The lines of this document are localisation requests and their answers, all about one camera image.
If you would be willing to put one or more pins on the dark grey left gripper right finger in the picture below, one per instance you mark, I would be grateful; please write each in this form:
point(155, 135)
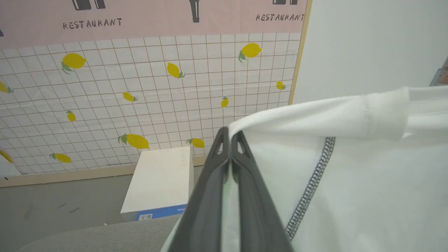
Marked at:
point(257, 210)

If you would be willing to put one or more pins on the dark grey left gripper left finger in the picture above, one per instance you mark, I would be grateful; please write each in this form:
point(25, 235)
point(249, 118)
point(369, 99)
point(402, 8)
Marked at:
point(204, 206)

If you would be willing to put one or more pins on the white garment with black stitching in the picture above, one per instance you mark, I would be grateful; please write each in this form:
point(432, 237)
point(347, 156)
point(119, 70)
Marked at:
point(353, 182)

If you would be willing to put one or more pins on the white cardboard box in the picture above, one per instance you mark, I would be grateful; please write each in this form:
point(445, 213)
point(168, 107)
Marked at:
point(161, 180)

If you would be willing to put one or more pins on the grey fabric sofa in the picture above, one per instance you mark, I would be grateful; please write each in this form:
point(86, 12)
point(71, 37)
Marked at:
point(105, 238)

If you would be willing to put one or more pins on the lemon print partition panel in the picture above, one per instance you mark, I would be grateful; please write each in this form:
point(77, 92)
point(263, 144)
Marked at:
point(147, 80)

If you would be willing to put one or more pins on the grey metal frame piece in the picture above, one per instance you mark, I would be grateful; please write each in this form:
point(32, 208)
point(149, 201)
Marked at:
point(441, 73)

